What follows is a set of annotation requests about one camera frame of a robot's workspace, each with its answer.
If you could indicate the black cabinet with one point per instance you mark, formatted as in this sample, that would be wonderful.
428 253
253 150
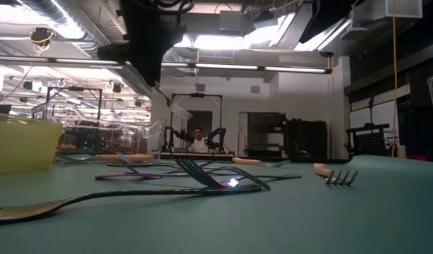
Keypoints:
306 139

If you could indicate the dark shelf unit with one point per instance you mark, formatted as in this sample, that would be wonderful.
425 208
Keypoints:
266 127

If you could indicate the black gantry frame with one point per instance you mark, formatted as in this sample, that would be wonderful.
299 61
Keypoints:
75 88
197 95

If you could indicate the yellow plastic bin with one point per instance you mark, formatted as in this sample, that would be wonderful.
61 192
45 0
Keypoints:
22 148

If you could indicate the long dark spoon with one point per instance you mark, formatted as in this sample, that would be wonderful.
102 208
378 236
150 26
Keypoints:
132 193

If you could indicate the iridescent rainbow fork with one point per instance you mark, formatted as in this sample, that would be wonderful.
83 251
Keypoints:
139 165
202 174
151 175

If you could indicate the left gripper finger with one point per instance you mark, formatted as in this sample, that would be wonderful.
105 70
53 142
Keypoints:
156 63
144 67

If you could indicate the silver ceiling duct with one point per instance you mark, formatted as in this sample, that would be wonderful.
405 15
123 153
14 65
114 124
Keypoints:
79 24

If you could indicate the grey ventilation box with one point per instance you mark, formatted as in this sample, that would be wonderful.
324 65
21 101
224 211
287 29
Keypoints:
230 20

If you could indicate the person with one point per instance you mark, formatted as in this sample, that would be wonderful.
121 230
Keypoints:
199 144

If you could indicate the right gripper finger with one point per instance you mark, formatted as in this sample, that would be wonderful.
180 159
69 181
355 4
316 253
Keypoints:
326 17

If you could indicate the black tabletop robot arm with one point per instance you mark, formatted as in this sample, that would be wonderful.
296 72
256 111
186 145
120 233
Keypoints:
218 133
177 134

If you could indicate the long ceiling light bar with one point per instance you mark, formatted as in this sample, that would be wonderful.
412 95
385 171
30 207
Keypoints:
223 66

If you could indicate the green table mat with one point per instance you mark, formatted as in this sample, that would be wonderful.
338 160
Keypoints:
308 218

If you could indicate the black metal fork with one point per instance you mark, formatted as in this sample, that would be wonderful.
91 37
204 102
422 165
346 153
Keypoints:
110 176

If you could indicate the black pegboard cart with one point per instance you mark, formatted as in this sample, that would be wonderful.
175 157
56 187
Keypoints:
370 143

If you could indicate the whiteboard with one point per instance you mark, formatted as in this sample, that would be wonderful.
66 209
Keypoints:
378 114

